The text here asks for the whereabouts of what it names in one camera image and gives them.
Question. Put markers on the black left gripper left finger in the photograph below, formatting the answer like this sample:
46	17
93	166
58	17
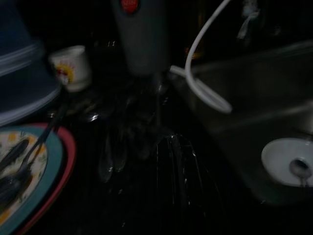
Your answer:
168	176

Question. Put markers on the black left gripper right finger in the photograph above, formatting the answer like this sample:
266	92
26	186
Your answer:
200	191

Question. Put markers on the silver spoon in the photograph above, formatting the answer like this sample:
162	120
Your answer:
105	169
120	161
299	167

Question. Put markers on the white bowl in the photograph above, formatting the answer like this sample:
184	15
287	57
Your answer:
276	156

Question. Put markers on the red plate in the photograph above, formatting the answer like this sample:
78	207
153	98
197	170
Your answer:
70	151

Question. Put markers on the stainless steel sink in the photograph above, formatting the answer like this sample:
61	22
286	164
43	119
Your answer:
256	98

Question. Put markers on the floral plate with teal rim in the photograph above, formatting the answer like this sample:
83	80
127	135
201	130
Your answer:
52	159

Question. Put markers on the yellow oil bottle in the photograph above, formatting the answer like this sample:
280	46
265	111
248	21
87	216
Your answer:
194	51

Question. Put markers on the grey thermos with red badge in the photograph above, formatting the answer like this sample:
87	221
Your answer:
144	36

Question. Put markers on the white printed paper cup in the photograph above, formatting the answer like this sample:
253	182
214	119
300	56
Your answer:
71	67

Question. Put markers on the chrome faucet with white tag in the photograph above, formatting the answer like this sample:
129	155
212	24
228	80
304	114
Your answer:
245	24

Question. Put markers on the white stacked storage container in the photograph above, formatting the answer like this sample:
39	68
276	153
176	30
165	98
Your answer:
19	61

